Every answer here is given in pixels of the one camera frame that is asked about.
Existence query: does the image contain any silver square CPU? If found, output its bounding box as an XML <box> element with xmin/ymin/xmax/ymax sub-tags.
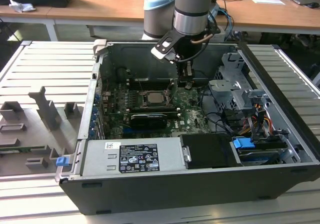
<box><xmin>146</xmin><ymin>93</ymin><xmax>164</xmax><ymax>104</ymax></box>

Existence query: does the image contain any metal socket cover frame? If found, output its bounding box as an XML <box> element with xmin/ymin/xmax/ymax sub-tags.
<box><xmin>139</xmin><ymin>90</ymin><xmax>173</xmax><ymax>109</ymax></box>

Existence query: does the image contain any black RAM slot bank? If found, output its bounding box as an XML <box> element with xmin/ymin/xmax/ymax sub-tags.
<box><xmin>129</xmin><ymin>105</ymin><xmax>182</xmax><ymax>118</ymax></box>
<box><xmin>127</xmin><ymin>78</ymin><xmax>177</xmax><ymax>91</ymax></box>

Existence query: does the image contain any CPU socket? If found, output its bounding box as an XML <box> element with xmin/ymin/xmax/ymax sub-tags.
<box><xmin>138</xmin><ymin>90</ymin><xmax>174</xmax><ymax>109</ymax></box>

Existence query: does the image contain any silver metal drive cage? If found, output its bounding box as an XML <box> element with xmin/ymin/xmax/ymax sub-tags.
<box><xmin>207</xmin><ymin>52</ymin><xmax>271</xmax><ymax>114</ymax></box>

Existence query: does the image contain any green motherboard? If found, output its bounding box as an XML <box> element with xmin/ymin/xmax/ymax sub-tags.
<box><xmin>101</xmin><ymin>81</ymin><xmax>213</xmax><ymax>139</ymax></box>

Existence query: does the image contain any white paper sheet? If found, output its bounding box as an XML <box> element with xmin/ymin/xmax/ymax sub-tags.
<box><xmin>251</xmin><ymin>0</ymin><xmax>286</xmax><ymax>6</ymax></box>

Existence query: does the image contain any wooden office desk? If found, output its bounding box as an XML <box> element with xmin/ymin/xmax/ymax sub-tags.
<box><xmin>0</xmin><ymin>0</ymin><xmax>320</xmax><ymax>36</ymax></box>

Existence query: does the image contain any grey power supply unit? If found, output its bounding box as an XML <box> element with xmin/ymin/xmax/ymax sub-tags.
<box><xmin>81</xmin><ymin>136</ymin><xmax>189</xmax><ymax>177</ymax></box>

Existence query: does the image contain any dark grey PC case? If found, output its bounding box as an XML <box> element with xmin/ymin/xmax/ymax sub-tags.
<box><xmin>54</xmin><ymin>39</ymin><xmax>320</xmax><ymax>216</ymax></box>

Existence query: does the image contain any blue case latch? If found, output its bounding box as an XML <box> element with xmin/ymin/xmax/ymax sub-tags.
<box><xmin>56</xmin><ymin>156</ymin><xmax>70</xmax><ymax>167</ymax></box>

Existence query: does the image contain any grey parts rack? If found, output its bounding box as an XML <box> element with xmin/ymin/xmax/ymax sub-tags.
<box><xmin>0</xmin><ymin>86</ymin><xmax>85</xmax><ymax>177</ymax></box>

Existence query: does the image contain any crumpled white paper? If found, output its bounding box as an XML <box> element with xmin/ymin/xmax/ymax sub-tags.
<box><xmin>8</xmin><ymin>0</ymin><xmax>36</xmax><ymax>14</ymax></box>

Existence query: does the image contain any green RAM stick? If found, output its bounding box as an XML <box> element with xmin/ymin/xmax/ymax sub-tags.
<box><xmin>0</xmin><ymin>146</ymin><xmax>48</xmax><ymax>153</ymax></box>

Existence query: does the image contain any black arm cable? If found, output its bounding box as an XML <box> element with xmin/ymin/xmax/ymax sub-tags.
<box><xmin>177</xmin><ymin>21</ymin><xmax>214</xmax><ymax>62</ymax></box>

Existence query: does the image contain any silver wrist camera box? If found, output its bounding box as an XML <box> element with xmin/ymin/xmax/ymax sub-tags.
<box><xmin>150</xmin><ymin>31</ymin><xmax>176</xmax><ymax>60</ymax></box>

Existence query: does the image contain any blue hanging cable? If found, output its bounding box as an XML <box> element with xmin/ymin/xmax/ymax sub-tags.
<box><xmin>217</xmin><ymin>7</ymin><xmax>235</xmax><ymax>42</ymax></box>

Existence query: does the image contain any black data cable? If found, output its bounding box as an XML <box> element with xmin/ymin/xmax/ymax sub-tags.
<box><xmin>199</xmin><ymin>86</ymin><xmax>237</xmax><ymax>135</ymax></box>

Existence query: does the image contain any coloured power wire bundle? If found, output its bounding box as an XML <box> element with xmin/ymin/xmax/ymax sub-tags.
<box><xmin>239</xmin><ymin>103</ymin><xmax>274</xmax><ymax>137</ymax></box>

